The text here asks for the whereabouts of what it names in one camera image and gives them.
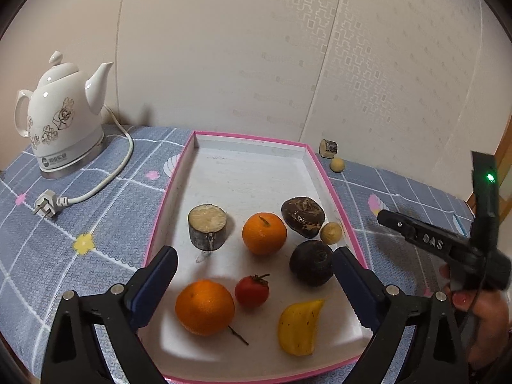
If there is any orange mandarin with stem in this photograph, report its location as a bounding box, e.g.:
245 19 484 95
175 280 249 347

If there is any grey checked printed blanket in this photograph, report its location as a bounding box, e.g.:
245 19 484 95
0 125 481 384

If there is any yellow fruit piece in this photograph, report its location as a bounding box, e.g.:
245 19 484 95
278 299 325 356

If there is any person's right hand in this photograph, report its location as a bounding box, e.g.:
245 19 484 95
439 266 512 372

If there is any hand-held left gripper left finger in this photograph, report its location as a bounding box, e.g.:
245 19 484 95
40 246 179 384

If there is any white floral electric kettle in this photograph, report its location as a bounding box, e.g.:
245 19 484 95
15 51 115 180

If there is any dark cut sugar cane piece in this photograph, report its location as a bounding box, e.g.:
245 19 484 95
188 204 228 252

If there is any pink tray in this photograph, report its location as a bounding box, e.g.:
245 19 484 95
138 130 371 382

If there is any white power cable with plug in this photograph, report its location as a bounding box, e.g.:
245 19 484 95
34 103 134 220

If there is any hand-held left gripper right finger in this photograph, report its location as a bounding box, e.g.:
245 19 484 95
332 247 468 384

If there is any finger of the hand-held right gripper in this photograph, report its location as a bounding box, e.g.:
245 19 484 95
377 209 475 260

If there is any dark round fruit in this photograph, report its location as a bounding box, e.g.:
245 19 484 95
290 240 334 287

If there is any brown water chestnut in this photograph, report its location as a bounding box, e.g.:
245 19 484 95
281 197 325 237

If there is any red tomato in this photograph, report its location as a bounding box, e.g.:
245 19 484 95
234 273 270 308

